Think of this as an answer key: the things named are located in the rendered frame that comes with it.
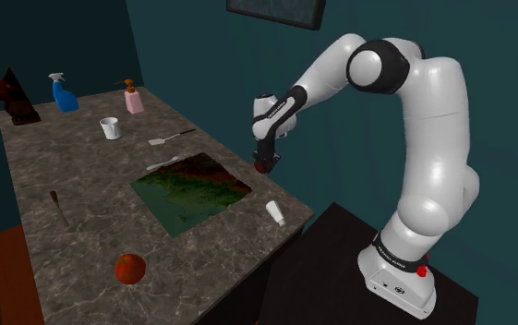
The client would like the spatula with black handle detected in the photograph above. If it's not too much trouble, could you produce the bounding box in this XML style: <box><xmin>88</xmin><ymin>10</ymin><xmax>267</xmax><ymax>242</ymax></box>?
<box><xmin>147</xmin><ymin>127</ymin><xmax>198</xmax><ymax>147</ymax></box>

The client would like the small white bottle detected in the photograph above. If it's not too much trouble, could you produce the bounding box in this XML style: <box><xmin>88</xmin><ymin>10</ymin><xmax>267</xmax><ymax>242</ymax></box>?
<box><xmin>264</xmin><ymin>199</ymin><xmax>287</xmax><ymax>228</ymax></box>

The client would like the dark robot stand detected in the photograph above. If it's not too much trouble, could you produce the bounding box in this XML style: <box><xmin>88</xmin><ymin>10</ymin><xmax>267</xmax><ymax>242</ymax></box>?
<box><xmin>257</xmin><ymin>201</ymin><xmax>480</xmax><ymax>325</ymax></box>

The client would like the knife with brown handle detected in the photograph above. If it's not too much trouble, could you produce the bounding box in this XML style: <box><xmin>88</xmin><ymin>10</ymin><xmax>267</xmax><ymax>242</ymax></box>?
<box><xmin>49</xmin><ymin>189</ymin><xmax>70</xmax><ymax>229</ymax></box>

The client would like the red apple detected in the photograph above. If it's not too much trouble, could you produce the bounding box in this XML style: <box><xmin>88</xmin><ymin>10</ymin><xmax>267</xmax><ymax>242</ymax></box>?
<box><xmin>114</xmin><ymin>252</ymin><xmax>148</xmax><ymax>286</ymax></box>

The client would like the blue spray bottle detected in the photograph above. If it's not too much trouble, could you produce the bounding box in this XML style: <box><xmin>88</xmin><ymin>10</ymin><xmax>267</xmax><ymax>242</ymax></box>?
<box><xmin>47</xmin><ymin>72</ymin><xmax>80</xmax><ymax>114</ymax></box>

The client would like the green brown patterned sink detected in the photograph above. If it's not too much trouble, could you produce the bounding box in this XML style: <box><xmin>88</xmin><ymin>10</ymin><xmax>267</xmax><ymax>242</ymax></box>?
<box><xmin>129</xmin><ymin>151</ymin><xmax>254</xmax><ymax>239</ymax></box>

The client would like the white mug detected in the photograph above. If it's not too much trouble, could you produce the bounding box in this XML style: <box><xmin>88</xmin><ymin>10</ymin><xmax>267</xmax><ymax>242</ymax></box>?
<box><xmin>99</xmin><ymin>116</ymin><xmax>123</xmax><ymax>141</ymax></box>

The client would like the pink soap dispenser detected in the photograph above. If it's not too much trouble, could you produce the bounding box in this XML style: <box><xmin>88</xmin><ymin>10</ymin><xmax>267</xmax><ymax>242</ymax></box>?
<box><xmin>114</xmin><ymin>78</ymin><xmax>146</xmax><ymax>115</ymax></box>

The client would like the dark red figure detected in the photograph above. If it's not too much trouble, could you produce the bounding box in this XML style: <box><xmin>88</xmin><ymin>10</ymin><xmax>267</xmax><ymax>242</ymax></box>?
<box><xmin>0</xmin><ymin>66</ymin><xmax>42</xmax><ymax>126</ymax></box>

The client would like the white spoon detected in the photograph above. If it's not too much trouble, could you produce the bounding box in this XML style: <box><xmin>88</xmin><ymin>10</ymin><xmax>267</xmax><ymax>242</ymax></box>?
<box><xmin>145</xmin><ymin>154</ymin><xmax>183</xmax><ymax>173</ymax></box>

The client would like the dark framed wall picture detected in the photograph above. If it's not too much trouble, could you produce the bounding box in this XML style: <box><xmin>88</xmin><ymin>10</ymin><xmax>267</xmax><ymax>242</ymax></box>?
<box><xmin>225</xmin><ymin>0</ymin><xmax>328</xmax><ymax>31</ymax></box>

